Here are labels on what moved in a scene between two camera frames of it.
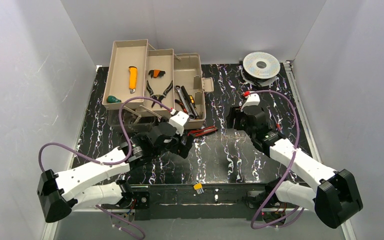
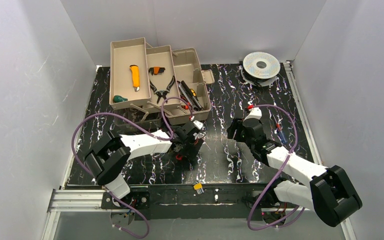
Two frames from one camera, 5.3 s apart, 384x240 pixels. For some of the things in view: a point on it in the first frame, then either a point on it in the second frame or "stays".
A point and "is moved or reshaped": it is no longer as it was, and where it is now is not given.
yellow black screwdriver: (192, 100) is moved or reshaped
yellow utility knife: (133, 76) is moved or reshaped
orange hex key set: (156, 73) is moved or reshaped
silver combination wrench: (191, 115) is moved or reshaped
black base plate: (192, 201) stays
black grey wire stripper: (158, 97) is moved or reshaped
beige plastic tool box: (144, 85) stays
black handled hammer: (187, 96) is moved or reshaped
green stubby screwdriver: (111, 99) is moved or reshaped
